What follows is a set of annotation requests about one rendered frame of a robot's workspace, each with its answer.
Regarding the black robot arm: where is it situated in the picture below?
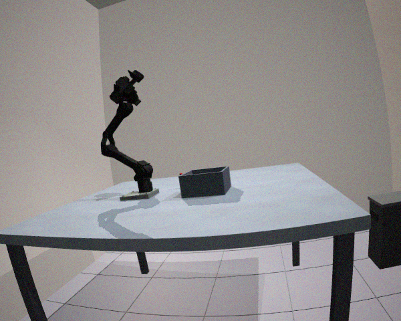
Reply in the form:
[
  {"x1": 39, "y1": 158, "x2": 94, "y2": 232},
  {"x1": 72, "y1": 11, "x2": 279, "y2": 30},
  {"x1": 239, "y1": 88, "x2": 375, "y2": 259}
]
[{"x1": 101, "y1": 76, "x2": 153, "y2": 193}]

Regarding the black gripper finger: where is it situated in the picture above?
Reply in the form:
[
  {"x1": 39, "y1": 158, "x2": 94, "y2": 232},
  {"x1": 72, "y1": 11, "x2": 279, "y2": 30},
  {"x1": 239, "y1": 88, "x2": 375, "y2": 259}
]
[
  {"x1": 111, "y1": 84, "x2": 122, "y2": 100},
  {"x1": 128, "y1": 70, "x2": 141, "y2": 80}
]

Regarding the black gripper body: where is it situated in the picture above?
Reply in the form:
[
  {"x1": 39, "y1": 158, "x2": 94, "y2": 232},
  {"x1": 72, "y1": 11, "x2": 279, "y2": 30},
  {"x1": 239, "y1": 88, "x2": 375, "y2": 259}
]
[{"x1": 110, "y1": 70, "x2": 144, "y2": 104}]

